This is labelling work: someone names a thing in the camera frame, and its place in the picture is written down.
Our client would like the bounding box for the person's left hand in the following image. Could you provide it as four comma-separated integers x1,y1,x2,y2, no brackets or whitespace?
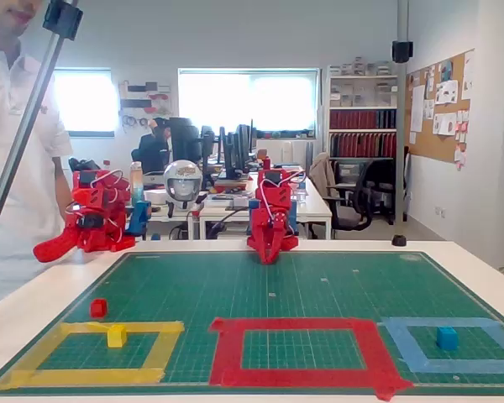
65,200,85,222

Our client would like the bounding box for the green cutting mat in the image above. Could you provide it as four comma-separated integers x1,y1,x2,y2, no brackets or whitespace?
0,250,504,398

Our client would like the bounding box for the wide bright window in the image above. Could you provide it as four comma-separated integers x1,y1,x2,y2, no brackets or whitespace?
177,66,321,138

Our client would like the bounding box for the seated person in dark top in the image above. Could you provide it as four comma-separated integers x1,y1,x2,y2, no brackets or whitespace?
130,117,172,175

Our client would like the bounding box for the cork pin board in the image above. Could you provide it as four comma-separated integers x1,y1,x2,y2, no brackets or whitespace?
405,48,475,169

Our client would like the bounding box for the person's left forearm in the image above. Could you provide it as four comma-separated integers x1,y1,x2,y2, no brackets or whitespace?
51,153,76,222

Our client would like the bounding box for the black office chair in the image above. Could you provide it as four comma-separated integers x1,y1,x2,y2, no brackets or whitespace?
325,158,398,241

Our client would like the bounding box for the small bright window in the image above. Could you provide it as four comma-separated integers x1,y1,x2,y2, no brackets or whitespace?
52,67,119,138

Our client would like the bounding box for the white servo cable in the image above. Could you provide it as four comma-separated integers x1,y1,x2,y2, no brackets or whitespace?
260,170,307,236

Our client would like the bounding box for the yellow tape square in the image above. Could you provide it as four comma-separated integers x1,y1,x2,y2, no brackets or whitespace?
0,320,185,392

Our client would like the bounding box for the white bookshelf with binders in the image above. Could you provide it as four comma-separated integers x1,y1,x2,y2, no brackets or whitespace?
325,56,400,163

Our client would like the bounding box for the yellow toy brick cube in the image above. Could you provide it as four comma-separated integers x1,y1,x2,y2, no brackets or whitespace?
106,323,129,348

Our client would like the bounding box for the black computer monitor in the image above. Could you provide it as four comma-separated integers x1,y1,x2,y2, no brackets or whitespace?
218,119,257,178
200,125,218,169
169,117,202,165

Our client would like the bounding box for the blue toy brick cube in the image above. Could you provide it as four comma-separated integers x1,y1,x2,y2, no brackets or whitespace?
435,326,459,352

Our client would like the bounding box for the white office desk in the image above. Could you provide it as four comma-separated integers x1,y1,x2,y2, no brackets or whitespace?
144,165,333,241

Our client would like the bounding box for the blue tape square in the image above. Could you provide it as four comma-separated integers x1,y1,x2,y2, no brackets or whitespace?
377,316,504,374

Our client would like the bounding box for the red tape square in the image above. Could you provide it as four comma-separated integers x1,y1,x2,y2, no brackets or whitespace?
207,317,415,402

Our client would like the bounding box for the red leader arm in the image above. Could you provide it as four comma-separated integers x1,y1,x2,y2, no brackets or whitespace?
32,168,138,264

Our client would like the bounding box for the white helmet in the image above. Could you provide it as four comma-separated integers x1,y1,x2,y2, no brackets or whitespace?
163,160,203,211

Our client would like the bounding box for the beige jacket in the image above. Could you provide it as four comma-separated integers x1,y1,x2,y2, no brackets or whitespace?
309,152,341,201

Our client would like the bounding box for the black pole clamp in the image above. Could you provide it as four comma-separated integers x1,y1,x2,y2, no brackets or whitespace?
42,0,84,42
391,39,414,64

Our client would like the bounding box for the upright aluminium pole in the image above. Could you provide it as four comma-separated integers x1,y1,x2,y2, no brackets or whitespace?
396,0,410,223

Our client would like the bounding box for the wall tool board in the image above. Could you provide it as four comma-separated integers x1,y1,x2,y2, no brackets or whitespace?
118,79,173,127

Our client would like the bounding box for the black bag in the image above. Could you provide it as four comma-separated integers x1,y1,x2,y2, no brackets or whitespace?
68,157,102,173

